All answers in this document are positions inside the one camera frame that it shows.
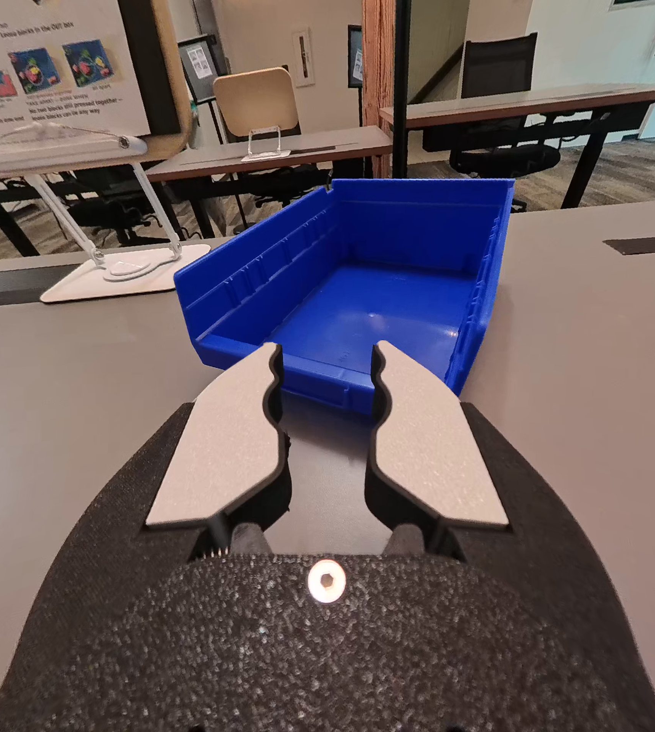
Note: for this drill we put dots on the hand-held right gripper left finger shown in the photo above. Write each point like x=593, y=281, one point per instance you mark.
x=219, y=452

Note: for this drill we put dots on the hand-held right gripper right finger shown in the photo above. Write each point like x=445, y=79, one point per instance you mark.
x=436, y=457

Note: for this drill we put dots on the blue plastic bin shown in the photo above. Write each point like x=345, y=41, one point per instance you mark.
x=362, y=297

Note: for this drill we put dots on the small clear stand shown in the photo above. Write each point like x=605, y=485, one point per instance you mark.
x=264, y=153

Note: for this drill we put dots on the small wooden display board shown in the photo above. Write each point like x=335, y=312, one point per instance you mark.
x=256, y=100

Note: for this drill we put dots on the black metal pole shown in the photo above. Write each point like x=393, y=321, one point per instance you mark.
x=402, y=86

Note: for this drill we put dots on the black framed sign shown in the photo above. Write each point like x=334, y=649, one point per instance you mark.
x=201, y=63
x=355, y=54

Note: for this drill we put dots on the printed instruction sheet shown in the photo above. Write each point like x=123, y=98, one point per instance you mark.
x=47, y=57

